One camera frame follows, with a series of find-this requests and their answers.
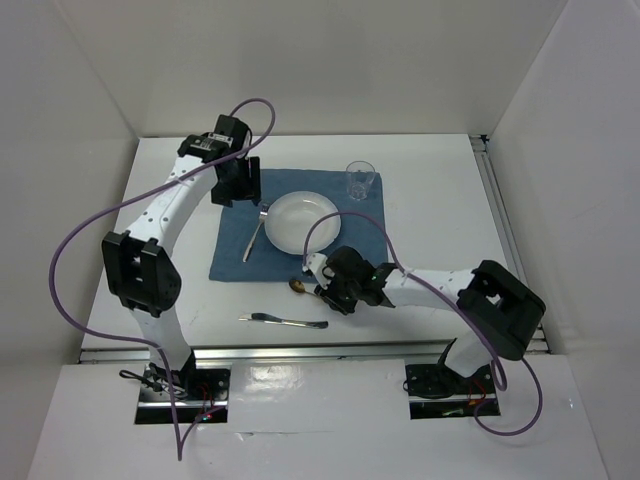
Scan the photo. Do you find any silver fork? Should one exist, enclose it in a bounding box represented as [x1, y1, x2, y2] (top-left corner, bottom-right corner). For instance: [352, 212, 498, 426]
[242, 203, 271, 263]

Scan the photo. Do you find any white bowl plate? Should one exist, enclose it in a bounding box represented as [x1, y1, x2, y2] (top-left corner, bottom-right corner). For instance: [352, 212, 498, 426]
[265, 191, 341, 255]

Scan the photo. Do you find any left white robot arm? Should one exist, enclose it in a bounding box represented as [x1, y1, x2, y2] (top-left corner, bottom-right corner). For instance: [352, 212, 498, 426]
[101, 115, 261, 399]

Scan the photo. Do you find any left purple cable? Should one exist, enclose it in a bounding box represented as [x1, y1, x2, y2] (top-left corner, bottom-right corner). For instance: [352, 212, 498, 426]
[48, 97, 277, 461]

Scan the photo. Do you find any aluminium front rail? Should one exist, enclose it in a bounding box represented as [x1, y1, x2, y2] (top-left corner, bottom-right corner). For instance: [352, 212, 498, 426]
[79, 341, 448, 364]

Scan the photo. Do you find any gold spoon green handle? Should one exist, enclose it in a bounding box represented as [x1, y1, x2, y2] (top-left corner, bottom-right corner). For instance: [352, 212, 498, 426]
[288, 278, 321, 299]

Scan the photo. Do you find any clear drinking glass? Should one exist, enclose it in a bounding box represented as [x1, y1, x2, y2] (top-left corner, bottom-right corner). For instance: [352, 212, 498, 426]
[345, 161, 376, 201]

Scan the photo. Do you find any blue cloth napkin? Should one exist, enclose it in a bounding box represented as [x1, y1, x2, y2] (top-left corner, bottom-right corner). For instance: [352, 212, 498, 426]
[209, 169, 388, 282]

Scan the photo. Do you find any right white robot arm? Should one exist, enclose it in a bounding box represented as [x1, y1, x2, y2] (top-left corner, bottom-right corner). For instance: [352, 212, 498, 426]
[303, 247, 546, 392]

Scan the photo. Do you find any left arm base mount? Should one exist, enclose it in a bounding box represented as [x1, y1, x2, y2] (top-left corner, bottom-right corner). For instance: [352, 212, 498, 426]
[119, 367, 231, 425]

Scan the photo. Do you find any aluminium right side rail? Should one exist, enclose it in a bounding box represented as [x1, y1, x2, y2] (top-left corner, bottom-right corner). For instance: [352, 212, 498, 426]
[469, 133, 551, 355]

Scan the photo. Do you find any aluminium rail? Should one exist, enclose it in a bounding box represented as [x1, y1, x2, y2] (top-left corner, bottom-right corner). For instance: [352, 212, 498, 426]
[469, 133, 551, 355]
[79, 341, 448, 364]

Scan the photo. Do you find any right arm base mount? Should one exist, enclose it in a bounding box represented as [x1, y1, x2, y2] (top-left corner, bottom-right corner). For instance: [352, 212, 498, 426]
[402, 356, 501, 420]

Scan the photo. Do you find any silver table knife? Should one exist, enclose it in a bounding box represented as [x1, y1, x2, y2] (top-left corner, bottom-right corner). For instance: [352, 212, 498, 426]
[239, 312, 329, 330]

